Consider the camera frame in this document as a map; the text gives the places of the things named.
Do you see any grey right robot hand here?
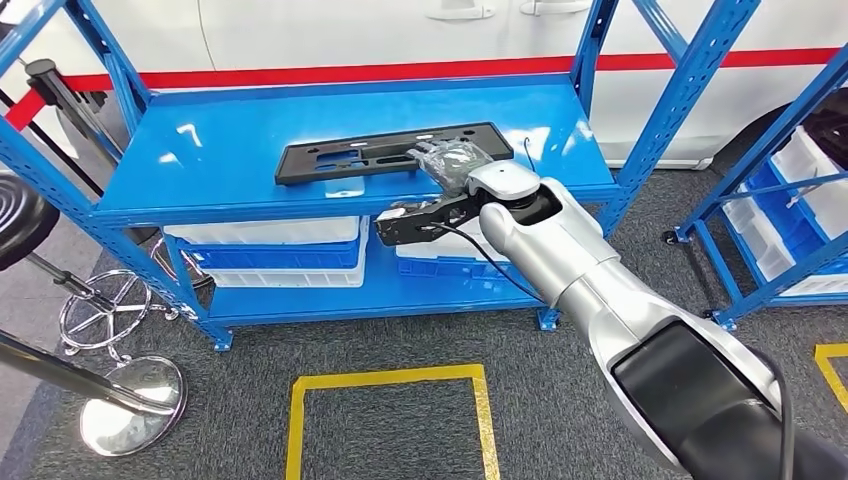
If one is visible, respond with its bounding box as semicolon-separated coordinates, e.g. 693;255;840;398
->
407;139;495;197

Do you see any black plastic plate frame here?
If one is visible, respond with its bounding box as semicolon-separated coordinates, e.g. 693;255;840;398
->
274;121;515;187

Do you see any blue metal shelf rack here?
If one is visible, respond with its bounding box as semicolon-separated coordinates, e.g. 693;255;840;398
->
0;0;763;352

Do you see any blue shelf rack with casters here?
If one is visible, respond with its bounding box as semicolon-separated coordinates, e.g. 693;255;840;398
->
662;46;848;333

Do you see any blue plastic bin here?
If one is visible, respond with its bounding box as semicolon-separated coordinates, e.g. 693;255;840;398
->
173;238;364;272
745;158;839;276
397;256;525;283

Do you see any red barrier belt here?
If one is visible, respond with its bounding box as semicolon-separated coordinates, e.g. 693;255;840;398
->
3;46;848;130

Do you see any white car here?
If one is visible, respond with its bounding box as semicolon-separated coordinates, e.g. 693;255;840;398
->
0;0;848;174

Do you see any yellow floor tape square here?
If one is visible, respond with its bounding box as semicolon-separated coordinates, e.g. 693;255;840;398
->
284;362;501;480

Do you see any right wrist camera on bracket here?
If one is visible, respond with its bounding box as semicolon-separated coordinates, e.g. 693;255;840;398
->
374;192;482;248

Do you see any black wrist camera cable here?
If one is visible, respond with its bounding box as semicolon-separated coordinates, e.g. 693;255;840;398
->
429;221;552;306

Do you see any chrome stanchion post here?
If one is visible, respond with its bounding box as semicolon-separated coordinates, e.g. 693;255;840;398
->
0;327;189;458

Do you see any black stanchion post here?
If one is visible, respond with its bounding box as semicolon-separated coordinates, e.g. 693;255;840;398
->
23;58;127;167

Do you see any black upper arm cable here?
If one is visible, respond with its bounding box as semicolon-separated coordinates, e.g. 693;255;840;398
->
748;347;796;480

